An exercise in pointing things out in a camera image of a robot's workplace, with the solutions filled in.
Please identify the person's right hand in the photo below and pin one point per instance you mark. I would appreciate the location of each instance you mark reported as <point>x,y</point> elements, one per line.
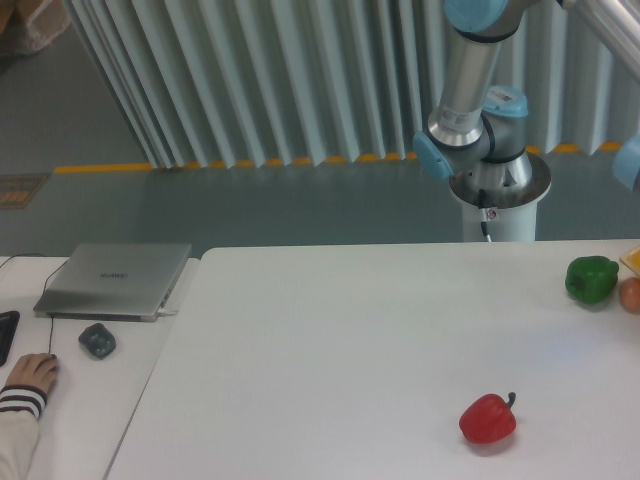
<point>24,374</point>

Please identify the silver closed laptop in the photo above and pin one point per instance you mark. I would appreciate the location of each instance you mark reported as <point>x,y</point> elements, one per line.
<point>110,281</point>

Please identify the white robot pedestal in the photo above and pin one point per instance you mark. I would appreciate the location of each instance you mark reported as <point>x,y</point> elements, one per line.
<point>516,224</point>

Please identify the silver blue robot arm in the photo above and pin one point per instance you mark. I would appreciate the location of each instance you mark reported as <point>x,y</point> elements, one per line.
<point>457,133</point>

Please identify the yellow tray corner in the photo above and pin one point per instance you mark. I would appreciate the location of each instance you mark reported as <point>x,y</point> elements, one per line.
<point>631,259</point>

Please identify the striped sleeve forearm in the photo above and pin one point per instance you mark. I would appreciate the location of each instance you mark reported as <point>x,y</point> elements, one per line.
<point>21,408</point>

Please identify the black keyboard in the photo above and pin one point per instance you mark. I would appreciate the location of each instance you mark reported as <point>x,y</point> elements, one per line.
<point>8,325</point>

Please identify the red bell pepper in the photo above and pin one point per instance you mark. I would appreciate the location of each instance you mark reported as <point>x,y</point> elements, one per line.
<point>489,419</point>

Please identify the green bell pepper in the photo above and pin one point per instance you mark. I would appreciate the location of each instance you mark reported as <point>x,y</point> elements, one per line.
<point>591,279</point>

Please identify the black computer mouse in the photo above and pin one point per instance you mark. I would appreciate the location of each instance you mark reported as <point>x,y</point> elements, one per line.
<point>48,365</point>

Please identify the dark earbuds case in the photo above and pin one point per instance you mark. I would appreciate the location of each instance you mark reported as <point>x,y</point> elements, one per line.
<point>98,341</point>

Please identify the white folding partition screen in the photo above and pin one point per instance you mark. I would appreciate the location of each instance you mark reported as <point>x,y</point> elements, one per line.
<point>250,82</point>

